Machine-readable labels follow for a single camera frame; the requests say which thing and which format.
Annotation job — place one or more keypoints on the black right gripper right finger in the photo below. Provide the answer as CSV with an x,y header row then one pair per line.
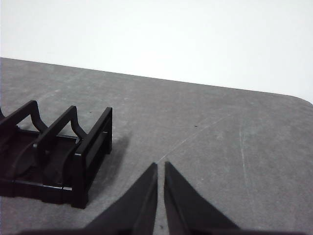
x,y
188,210

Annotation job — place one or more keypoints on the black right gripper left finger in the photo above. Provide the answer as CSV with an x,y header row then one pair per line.
x,y
137,210

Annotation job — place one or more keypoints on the black plastic dish rack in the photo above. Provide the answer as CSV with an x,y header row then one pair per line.
x,y
61,156

